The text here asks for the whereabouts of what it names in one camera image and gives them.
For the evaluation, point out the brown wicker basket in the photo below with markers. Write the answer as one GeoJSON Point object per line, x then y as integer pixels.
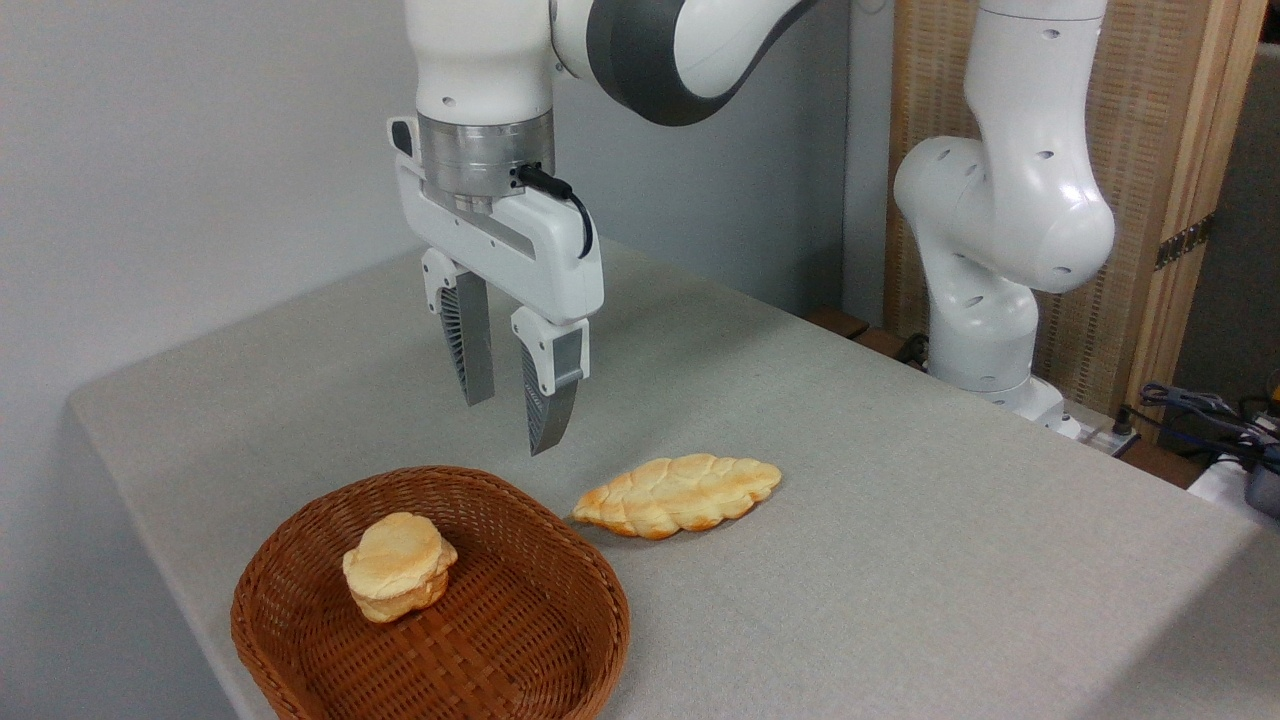
{"type": "Point", "coordinates": [520, 620]}

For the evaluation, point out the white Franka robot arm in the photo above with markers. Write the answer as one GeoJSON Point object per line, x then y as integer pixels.
{"type": "Point", "coordinates": [1000, 200]}

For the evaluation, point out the long braided bread loaf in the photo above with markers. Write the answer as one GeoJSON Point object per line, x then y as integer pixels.
{"type": "Point", "coordinates": [680, 495]}

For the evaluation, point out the bamboo folding screen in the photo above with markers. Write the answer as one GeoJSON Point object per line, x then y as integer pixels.
{"type": "Point", "coordinates": [1150, 130]}

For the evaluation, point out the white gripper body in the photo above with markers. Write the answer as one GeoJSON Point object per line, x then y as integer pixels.
{"type": "Point", "coordinates": [520, 250]}

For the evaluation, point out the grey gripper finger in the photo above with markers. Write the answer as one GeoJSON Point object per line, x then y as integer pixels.
{"type": "Point", "coordinates": [472, 340]}
{"type": "Point", "coordinates": [555, 370]}

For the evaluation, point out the round bread bun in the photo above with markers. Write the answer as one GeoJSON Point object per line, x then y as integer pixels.
{"type": "Point", "coordinates": [400, 565]}

